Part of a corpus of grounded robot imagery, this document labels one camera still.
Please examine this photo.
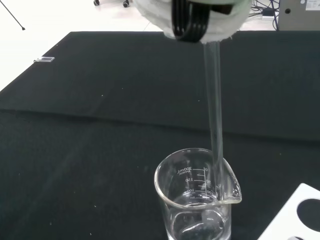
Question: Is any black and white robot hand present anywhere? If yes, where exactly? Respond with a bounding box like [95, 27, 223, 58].
[133, 0, 251, 45]

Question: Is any white test tube rack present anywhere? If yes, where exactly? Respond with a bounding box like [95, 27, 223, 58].
[256, 182, 320, 240]

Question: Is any black office chair base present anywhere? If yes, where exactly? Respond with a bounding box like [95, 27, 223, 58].
[92, 0, 131, 8]

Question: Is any black bench cloth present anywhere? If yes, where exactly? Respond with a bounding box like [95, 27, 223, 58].
[0, 30, 320, 240]

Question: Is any black tripod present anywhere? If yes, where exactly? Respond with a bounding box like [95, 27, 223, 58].
[0, 0, 26, 31]

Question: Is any grey metal cabinet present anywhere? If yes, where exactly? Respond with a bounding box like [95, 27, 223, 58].
[277, 0, 320, 32]

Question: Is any clear glass beaker with water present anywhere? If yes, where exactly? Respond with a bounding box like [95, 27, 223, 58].
[154, 147, 243, 240]

